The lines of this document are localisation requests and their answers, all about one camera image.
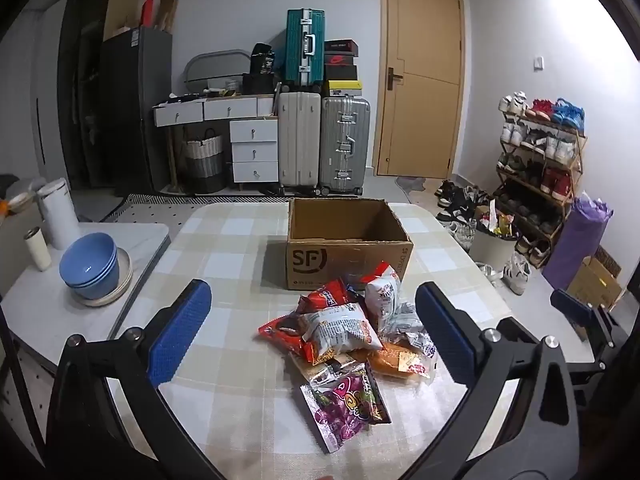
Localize orange bread pack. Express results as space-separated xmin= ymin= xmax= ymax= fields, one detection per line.
xmin=352 ymin=342 xmax=434 ymax=380

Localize red oreo cookie pack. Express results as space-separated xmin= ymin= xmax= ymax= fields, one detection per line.
xmin=258 ymin=313 xmax=322 ymax=365

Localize white chips bag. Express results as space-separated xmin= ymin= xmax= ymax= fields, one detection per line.
xmin=298 ymin=304 xmax=383 ymax=365

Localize clear cracker pack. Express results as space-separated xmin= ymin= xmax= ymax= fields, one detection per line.
xmin=290 ymin=352 xmax=358 ymax=386

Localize red puffed snack bag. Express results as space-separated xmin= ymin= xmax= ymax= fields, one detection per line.
xmin=296 ymin=278 xmax=355 ymax=314

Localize purple grape candy bag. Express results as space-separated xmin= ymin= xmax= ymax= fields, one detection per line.
xmin=300 ymin=363 xmax=392 ymax=453

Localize white red noodle snack bag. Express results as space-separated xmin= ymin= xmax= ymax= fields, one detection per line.
xmin=361 ymin=261 xmax=401 ymax=330

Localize small cardboard box on floor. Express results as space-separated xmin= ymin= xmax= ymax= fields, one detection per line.
xmin=567 ymin=246 xmax=624 ymax=311

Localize beige plate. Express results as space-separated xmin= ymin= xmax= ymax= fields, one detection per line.
xmin=70 ymin=247 xmax=134 ymax=308

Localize white trash bin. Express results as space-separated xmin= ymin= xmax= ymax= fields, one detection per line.
xmin=469 ymin=222 xmax=520 ymax=272

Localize checkered tablecloth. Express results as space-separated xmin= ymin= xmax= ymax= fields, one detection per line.
xmin=122 ymin=198 xmax=510 ymax=479

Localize white side table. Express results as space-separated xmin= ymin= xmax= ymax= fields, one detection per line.
xmin=2 ymin=222 xmax=170 ymax=370

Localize blue bowls stack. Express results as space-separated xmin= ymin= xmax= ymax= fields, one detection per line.
xmin=58 ymin=232 xmax=117 ymax=289

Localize patterned floor rug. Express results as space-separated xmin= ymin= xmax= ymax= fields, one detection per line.
xmin=102 ymin=194 xmax=291 ymax=224

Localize white kettle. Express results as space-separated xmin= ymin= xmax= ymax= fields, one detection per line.
xmin=37 ymin=178 xmax=81 ymax=250

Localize woven laundry basket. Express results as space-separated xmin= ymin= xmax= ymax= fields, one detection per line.
xmin=182 ymin=128 xmax=226 ymax=194

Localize SF cardboard box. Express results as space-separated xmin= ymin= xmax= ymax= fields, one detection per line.
xmin=285 ymin=198 xmax=413 ymax=290

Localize shoe rack with shoes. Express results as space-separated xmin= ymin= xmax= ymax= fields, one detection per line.
xmin=495 ymin=91 xmax=587 ymax=269

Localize white cup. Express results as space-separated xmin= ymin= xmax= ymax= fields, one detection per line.
xmin=24 ymin=226 xmax=52 ymax=272

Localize white drawer desk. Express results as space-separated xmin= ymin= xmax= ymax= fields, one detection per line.
xmin=154 ymin=94 xmax=279 ymax=186

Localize beige suitcase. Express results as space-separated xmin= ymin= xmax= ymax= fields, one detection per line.
xmin=278 ymin=92 xmax=321 ymax=188

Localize silver suitcase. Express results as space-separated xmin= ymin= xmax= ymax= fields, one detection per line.
xmin=319 ymin=96 xmax=370 ymax=196

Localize wooden door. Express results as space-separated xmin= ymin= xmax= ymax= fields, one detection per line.
xmin=373 ymin=0 xmax=465 ymax=179

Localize grey oval mirror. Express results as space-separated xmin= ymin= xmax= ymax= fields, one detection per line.
xmin=183 ymin=49 xmax=250 ymax=92

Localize dark refrigerator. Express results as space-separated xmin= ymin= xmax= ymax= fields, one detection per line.
xmin=100 ymin=27 xmax=172 ymax=194

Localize stacked shoe boxes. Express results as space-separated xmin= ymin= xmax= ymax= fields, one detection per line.
xmin=323 ymin=39 xmax=362 ymax=98

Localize teal suitcase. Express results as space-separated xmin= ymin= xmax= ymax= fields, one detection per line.
xmin=284 ymin=8 xmax=326 ymax=88

